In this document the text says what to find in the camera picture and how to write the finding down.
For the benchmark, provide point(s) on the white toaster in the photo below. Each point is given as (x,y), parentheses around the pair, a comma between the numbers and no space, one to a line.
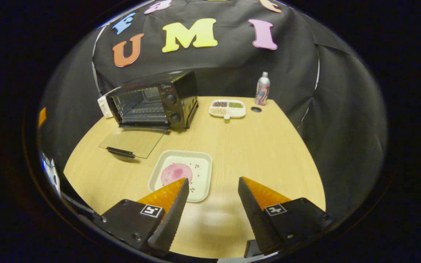
(104,106)

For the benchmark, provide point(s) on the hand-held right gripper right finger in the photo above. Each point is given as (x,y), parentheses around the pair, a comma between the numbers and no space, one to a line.
(254,215)

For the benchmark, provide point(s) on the pink meat slice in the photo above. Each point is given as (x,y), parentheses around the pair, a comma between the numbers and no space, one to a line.
(175,173)

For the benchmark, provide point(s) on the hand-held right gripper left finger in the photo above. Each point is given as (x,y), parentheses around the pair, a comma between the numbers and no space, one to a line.
(172,219)

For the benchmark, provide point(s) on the black electric oven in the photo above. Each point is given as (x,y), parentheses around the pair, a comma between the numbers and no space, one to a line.
(181,95)

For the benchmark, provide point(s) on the cream square plate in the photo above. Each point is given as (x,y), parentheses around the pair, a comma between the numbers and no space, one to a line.
(199,171)

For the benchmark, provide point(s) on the white divided snack tray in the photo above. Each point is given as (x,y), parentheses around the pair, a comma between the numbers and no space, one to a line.
(232,111)

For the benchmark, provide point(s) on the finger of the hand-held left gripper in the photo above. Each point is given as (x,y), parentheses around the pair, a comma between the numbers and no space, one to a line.
(42,117)

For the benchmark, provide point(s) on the silver spray bottle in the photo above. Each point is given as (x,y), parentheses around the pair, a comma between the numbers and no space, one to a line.
(262,89)

